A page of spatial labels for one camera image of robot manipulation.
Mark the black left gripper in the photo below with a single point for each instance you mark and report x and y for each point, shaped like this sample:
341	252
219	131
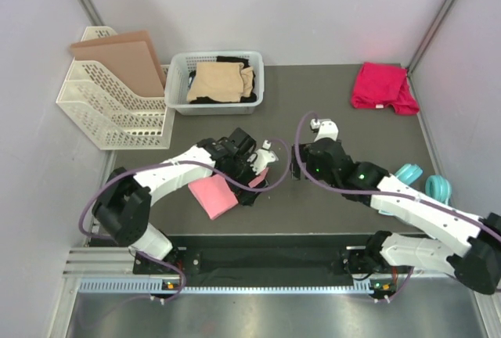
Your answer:
246	197

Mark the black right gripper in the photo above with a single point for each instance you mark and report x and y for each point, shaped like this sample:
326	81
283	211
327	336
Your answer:
306	156

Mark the pink t shirt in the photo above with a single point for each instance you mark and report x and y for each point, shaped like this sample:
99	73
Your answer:
214	195

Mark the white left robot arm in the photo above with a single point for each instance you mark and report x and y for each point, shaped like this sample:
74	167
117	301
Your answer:
122	206

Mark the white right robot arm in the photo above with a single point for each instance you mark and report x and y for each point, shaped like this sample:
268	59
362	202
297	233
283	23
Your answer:
459	244

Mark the black garment in basket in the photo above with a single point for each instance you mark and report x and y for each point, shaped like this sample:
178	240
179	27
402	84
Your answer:
231	60

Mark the beige folded garment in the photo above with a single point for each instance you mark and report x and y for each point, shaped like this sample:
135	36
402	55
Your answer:
215	83

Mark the red t shirt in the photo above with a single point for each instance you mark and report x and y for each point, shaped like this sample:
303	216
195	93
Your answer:
379	86

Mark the teal cat ear headphones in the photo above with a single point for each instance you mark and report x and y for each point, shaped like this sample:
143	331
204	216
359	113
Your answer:
436	187

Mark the white plastic basket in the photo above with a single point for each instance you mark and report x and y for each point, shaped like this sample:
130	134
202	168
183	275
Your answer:
177	84

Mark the white perforated file organizer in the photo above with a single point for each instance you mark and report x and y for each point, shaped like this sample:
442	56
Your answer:
107	111

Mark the brown cardboard folder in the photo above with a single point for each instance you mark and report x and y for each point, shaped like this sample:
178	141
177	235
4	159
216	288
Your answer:
129	56

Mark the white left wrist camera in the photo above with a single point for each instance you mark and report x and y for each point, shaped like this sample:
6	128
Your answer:
261	158

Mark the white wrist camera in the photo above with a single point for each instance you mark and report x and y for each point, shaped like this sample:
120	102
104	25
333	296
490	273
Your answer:
324	128
261	158

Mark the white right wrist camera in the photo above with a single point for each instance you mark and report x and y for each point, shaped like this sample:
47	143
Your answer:
324	128

